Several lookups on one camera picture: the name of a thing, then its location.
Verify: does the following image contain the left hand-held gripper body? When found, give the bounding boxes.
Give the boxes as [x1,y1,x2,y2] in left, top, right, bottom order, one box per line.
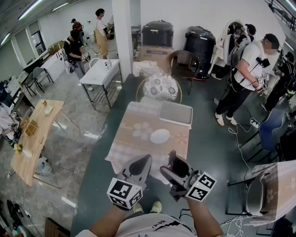
[106,154,153,212]

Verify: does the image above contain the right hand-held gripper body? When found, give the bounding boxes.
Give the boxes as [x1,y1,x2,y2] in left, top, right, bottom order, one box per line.
[159,156,217,203]

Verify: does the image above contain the white oval plate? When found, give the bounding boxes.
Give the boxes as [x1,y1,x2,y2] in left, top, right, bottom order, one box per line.
[149,128,171,144]

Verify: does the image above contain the person's left forearm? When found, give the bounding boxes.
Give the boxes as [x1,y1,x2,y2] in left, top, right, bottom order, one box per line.
[89,203,130,237]

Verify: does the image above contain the person's right forearm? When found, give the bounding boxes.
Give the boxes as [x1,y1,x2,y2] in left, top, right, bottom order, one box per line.
[185,196,224,237]

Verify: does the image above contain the person's right shoe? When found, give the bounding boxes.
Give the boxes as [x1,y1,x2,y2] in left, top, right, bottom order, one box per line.
[150,200,163,213]

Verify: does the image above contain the beige floral tablecloth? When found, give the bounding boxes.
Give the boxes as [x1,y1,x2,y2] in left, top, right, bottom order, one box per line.
[105,100,193,186]

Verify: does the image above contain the grey rectangular tray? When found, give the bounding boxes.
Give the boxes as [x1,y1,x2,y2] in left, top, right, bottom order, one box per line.
[159,100,193,127]

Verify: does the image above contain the person's white shirt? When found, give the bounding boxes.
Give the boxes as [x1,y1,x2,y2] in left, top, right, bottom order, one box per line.
[75,212,234,237]

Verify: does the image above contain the grey padded chair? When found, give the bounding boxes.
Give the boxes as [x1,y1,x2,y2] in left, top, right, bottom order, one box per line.
[227,172,271,217]

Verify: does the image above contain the floral patterned cushion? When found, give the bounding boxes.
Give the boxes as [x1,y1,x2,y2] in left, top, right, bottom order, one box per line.
[143,72,179,101]

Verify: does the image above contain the table with beige cloth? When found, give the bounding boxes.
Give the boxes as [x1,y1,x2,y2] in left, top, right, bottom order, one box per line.
[242,159,296,227]

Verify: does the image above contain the white plastic jug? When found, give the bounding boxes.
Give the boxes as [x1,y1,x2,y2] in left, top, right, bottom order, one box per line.
[35,156,53,176]

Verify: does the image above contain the blue chair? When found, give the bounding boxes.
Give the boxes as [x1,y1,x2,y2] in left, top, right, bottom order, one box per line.
[240,108,288,163]

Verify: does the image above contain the white cloth bundle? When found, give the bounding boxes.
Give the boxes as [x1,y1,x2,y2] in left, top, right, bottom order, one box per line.
[132,60,160,78]

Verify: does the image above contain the brown wicker chair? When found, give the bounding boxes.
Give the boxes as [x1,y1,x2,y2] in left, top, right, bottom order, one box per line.
[170,50,201,95]

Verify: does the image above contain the wooden desk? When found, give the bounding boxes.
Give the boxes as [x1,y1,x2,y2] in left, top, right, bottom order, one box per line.
[10,99,65,187]

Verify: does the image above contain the cardboard box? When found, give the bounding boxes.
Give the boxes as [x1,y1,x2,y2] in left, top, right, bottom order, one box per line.
[137,45,174,70]

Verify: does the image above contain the white sink table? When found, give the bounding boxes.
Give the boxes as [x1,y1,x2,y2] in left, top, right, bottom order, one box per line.
[79,57,123,111]

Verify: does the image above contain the wooden lattice rack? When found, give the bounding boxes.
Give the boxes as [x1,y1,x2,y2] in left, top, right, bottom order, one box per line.
[21,115,38,137]

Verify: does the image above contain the white plastic chair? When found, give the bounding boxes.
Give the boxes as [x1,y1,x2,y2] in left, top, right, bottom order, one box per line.
[209,19,246,75]

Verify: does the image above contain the black lidded bin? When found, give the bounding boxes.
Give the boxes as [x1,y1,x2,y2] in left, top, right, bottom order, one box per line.
[141,20,174,48]
[184,25,216,78]

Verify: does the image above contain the grey office chair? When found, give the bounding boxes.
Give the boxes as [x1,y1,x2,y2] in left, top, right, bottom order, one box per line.
[24,66,55,97]

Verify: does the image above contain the white cabinet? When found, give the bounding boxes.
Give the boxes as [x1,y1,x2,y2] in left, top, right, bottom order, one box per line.
[40,48,67,82]

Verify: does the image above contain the white cable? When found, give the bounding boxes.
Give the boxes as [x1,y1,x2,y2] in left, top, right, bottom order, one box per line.
[227,122,252,173]

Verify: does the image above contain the round gold frame chair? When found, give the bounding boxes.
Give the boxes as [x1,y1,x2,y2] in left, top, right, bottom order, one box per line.
[136,76,183,105]

